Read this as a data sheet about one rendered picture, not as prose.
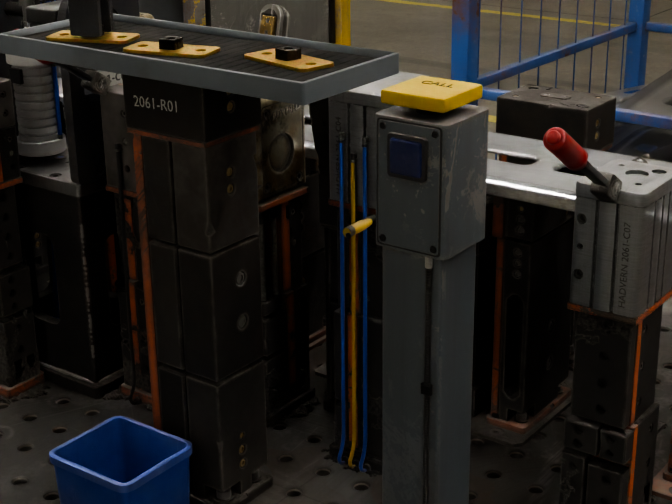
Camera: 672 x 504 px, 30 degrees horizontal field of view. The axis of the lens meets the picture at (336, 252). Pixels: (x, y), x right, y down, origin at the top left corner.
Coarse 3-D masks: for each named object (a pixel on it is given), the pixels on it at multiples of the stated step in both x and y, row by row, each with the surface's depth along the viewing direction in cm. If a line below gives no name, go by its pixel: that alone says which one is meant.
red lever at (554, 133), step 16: (560, 128) 97; (544, 144) 97; (560, 144) 96; (576, 144) 98; (560, 160) 99; (576, 160) 99; (592, 176) 103; (608, 176) 105; (592, 192) 106; (608, 192) 105
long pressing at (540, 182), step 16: (304, 112) 156; (496, 144) 141; (512, 144) 141; (528, 144) 141; (496, 160) 135; (544, 160) 135; (592, 160) 135; (608, 160) 135; (656, 160) 135; (496, 176) 130; (512, 176) 130; (528, 176) 130; (544, 176) 130; (560, 176) 130; (576, 176) 130; (496, 192) 128; (512, 192) 127; (528, 192) 125; (544, 192) 125; (560, 192) 124; (560, 208) 124
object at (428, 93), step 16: (416, 80) 102; (432, 80) 102; (448, 80) 101; (384, 96) 99; (400, 96) 98; (416, 96) 97; (432, 96) 97; (448, 96) 97; (464, 96) 98; (480, 96) 100; (432, 112) 99
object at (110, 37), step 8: (56, 32) 121; (64, 32) 121; (104, 32) 121; (112, 32) 121; (48, 40) 119; (56, 40) 118; (64, 40) 118; (72, 40) 118; (80, 40) 118; (88, 40) 117; (96, 40) 117; (104, 40) 117; (112, 40) 117; (120, 40) 117; (128, 40) 117
